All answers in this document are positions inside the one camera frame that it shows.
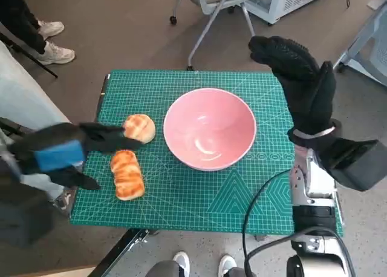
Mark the long toasted bread loaf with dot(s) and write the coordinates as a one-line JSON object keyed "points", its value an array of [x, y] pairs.
{"points": [[127, 177]]}

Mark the black tripod leg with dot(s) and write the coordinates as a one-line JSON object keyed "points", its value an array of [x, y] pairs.
{"points": [[45, 69], [10, 126]]}

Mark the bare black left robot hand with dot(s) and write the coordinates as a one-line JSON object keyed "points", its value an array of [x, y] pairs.
{"points": [[60, 156]]}

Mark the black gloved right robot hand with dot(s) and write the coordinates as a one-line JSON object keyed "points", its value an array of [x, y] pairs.
{"points": [[302, 86]]}

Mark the pink bowl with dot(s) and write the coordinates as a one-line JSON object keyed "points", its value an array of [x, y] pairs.
{"points": [[208, 129]]}

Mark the green cutting mat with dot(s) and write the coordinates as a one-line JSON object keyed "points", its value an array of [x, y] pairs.
{"points": [[187, 195]]}

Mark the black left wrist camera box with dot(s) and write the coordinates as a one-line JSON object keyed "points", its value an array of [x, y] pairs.
{"points": [[21, 216]]}

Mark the round bread bun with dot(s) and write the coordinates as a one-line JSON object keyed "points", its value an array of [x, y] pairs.
{"points": [[142, 127]]}

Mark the thin black stick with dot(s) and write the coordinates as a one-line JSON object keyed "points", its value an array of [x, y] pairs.
{"points": [[105, 83]]}

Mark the white perforated cabinet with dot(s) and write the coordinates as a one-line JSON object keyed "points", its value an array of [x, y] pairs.
{"points": [[287, 1]]}

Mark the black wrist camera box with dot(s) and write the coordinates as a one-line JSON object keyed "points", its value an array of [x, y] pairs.
{"points": [[353, 165], [21, 216]]}

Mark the small metal table bracket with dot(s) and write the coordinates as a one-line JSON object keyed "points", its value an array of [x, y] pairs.
{"points": [[260, 237]]}

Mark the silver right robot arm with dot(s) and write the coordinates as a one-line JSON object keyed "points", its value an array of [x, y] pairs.
{"points": [[314, 183]]}

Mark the black metal table leg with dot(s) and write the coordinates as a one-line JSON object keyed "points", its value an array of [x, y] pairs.
{"points": [[121, 246]]}

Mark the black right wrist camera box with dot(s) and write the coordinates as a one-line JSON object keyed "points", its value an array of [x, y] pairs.
{"points": [[353, 165]]}

